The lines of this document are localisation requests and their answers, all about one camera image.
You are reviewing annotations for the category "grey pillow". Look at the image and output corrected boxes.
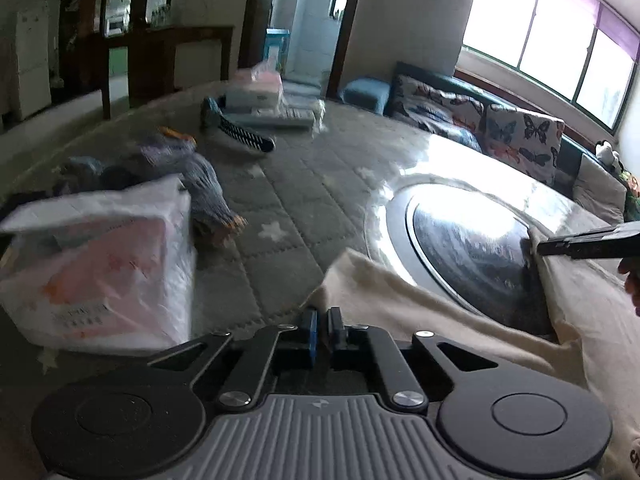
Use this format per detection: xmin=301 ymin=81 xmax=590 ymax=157
xmin=571 ymin=152 xmax=627 ymax=226

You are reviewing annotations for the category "flat white tissue pack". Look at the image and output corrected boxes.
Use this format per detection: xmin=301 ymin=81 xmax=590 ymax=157
xmin=230 ymin=94 xmax=327 ymax=132

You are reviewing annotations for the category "dark wooden desk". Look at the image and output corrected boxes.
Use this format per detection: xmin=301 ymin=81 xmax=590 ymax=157
xmin=65 ymin=25 xmax=236 ymax=122

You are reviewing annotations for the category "dark sofa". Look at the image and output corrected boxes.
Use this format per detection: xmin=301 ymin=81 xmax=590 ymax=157
xmin=389 ymin=60 xmax=640 ymax=223

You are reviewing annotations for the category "white plastic bag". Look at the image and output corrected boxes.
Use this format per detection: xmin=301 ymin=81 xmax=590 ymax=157
xmin=0 ymin=174 xmax=197 ymax=353

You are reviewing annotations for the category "cream knit garment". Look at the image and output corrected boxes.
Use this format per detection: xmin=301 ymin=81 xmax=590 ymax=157
xmin=305 ymin=225 xmax=640 ymax=480

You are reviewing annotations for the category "window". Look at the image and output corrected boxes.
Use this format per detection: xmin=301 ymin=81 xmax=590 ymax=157
xmin=459 ymin=0 xmax=640 ymax=135

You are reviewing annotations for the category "white cabinet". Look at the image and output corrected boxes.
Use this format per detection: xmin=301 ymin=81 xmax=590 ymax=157
xmin=11 ymin=7 xmax=54 ymax=122

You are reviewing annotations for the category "pink white tissue pack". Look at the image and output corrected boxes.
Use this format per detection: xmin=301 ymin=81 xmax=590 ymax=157
xmin=225 ymin=61 xmax=284 ymax=111

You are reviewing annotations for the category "blue padded stool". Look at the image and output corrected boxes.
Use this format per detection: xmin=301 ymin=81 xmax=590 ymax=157
xmin=339 ymin=77 xmax=392 ymax=115

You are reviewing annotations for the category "person's right hand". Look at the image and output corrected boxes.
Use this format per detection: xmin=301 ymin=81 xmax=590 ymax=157
xmin=618 ymin=257 xmax=640 ymax=318

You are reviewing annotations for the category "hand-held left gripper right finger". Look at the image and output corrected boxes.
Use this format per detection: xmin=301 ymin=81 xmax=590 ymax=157
xmin=327 ymin=306 xmax=501 ymax=413

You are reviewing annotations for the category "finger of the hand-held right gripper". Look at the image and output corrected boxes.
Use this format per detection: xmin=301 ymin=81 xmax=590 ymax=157
xmin=537 ymin=222 xmax=640 ymax=261

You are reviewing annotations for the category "green orange plush toy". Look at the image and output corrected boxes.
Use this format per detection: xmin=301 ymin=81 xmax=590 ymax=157
xmin=619 ymin=170 xmax=640 ymax=222

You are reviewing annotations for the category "black round induction cooker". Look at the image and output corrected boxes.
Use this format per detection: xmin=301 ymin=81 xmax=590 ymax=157
xmin=386 ymin=175 xmax=557 ymax=337

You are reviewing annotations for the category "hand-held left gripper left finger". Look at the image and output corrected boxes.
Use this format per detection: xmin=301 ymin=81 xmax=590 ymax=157
xmin=147 ymin=307 xmax=319 ymax=411

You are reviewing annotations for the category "black white striped item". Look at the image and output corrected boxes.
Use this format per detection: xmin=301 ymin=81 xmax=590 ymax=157
xmin=200 ymin=97 xmax=277 ymax=154

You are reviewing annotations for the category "blue grey cloth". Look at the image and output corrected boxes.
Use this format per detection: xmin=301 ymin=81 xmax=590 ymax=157
xmin=52 ymin=156 xmax=108 ymax=197

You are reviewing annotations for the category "panda plush toy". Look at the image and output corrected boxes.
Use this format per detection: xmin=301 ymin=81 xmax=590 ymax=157
xmin=595 ymin=140 xmax=623 ymax=171

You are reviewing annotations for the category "grey quilted table cover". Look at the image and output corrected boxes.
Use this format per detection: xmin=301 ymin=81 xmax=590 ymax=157
xmin=0 ymin=80 xmax=640 ymax=480

